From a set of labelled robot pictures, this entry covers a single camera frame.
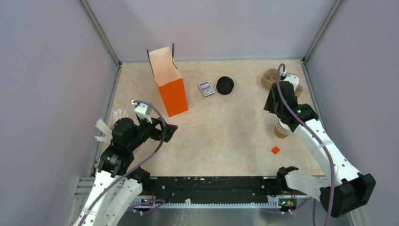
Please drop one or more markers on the small red cube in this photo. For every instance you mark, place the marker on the small red cube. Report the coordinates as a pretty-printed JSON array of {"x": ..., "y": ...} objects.
[{"x": 275, "y": 150}]

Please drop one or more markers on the orange paper bag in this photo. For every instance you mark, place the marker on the orange paper bag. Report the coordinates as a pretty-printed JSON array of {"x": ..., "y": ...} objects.
[{"x": 168, "y": 80}]

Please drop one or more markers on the stack of black lids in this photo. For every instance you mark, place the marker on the stack of black lids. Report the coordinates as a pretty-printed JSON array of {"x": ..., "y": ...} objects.
[{"x": 224, "y": 85}]

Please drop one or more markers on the white plastic stirrers bundle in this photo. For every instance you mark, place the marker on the white plastic stirrers bundle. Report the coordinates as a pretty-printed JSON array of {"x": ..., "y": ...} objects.
[{"x": 109, "y": 126}]

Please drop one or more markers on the stack of brown paper cups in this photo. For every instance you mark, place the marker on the stack of brown paper cups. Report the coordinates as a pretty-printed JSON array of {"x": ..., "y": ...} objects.
[{"x": 281, "y": 130}]

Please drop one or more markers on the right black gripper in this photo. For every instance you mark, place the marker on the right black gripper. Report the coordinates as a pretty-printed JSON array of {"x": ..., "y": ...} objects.
[{"x": 269, "y": 106}]

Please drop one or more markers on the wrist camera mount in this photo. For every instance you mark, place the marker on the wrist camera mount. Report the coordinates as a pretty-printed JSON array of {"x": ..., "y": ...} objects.
[
  {"x": 292, "y": 78},
  {"x": 142, "y": 110}
]

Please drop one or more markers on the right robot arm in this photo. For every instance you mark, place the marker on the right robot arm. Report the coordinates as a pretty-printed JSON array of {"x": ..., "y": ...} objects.
[{"x": 344, "y": 188}]

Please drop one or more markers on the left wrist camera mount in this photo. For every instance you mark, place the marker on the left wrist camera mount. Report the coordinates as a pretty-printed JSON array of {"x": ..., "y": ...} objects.
[{"x": 142, "y": 110}]

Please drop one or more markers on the brown pulp cup carrier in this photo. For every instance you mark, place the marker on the brown pulp cup carrier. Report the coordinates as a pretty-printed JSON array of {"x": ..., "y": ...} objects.
[{"x": 270, "y": 76}]

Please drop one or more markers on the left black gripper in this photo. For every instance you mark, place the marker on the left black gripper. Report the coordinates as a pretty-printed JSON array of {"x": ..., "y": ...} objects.
[{"x": 157, "y": 133}]

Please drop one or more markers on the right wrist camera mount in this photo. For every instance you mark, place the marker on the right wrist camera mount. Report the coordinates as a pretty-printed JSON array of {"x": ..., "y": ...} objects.
[{"x": 292, "y": 78}]

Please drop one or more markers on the playing card box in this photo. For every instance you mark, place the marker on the playing card box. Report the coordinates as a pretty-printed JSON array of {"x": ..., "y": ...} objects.
[{"x": 206, "y": 89}]

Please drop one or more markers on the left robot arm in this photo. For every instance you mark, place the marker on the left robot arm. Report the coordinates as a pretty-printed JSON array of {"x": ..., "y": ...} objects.
[{"x": 115, "y": 185}]

